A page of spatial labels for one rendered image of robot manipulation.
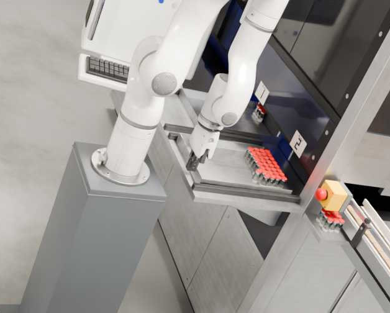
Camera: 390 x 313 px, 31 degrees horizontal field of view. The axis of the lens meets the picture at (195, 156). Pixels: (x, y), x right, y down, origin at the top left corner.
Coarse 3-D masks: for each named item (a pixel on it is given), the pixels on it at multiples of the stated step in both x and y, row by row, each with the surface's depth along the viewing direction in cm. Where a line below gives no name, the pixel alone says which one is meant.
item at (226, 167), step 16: (224, 144) 250; (240, 144) 253; (208, 160) 240; (224, 160) 244; (240, 160) 249; (208, 176) 232; (224, 176) 235; (240, 176) 239; (272, 192) 235; (288, 192) 237
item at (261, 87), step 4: (260, 84) 271; (260, 88) 271; (264, 88) 268; (256, 92) 273; (260, 92) 270; (264, 92) 268; (268, 92) 265; (256, 96) 273; (260, 96) 270; (264, 96) 268; (260, 100) 270; (264, 100) 267
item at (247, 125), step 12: (180, 96) 273; (192, 96) 276; (204, 96) 278; (192, 108) 262; (252, 108) 289; (192, 120) 261; (240, 120) 276; (252, 120) 279; (228, 132) 259; (240, 132) 261; (252, 132) 263; (264, 132) 274; (276, 144) 269
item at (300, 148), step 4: (296, 132) 245; (296, 136) 245; (300, 136) 243; (292, 140) 247; (296, 140) 245; (292, 144) 246; (300, 144) 242; (304, 144) 240; (292, 148) 246; (300, 148) 242; (296, 152) 244; (300, 152) 242
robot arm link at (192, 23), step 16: (192, 0) 191; (208, 0) 190; (224, 0) 191; (176, 16) 194; (192, 16) 192; (208, 16) 193; (176, 32) 193; (192, 32) 194; (160, 48) 193; (176, 48) 194; (192, 48) 196; (144, 64) 197; (160, 64) 193; (176, 64) 194; (144, 80) 196; (160, 80) 194; (176, 80) 195; (160, 96) 198
